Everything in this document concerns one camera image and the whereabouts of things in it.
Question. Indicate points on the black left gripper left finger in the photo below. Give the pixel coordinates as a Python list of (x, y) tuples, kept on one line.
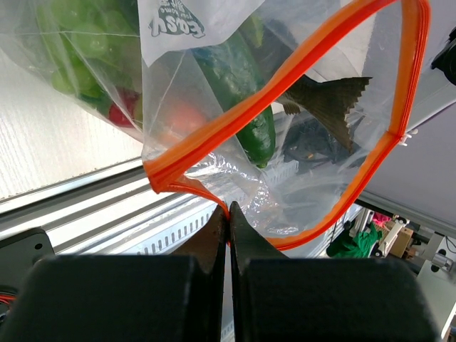
[(171, 297)]

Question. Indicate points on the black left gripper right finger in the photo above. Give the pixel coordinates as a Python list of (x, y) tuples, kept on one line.
[(277, 298)]

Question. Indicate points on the clear orange-zipper zip bag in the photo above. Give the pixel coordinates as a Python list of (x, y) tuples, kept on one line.
[(48, 137)]

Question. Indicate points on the red toy chili pepper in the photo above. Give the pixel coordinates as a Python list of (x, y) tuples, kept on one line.
[(121, 110)]

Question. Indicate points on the grey toy fish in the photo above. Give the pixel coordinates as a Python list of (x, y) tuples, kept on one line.
[(329, 102)]

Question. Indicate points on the dark green toy cucumber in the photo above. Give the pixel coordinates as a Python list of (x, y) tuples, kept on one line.
[(234, 77)]

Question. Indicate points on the green toy lettuce leaf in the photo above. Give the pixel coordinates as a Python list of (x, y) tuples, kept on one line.
[(95, 48)]

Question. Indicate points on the white slotted cable duct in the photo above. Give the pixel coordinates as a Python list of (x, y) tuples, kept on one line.
[(191, 214)]

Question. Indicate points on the aluminium front rail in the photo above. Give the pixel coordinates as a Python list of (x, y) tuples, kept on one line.
[(98, 213)]

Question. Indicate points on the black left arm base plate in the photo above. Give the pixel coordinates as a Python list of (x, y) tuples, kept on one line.
[(19, 253)]

